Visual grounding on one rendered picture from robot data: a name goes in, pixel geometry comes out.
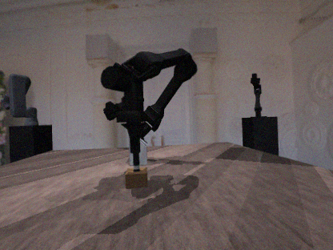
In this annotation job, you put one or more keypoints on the brown wooden block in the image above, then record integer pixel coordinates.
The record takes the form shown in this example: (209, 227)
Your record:
(136, 179)

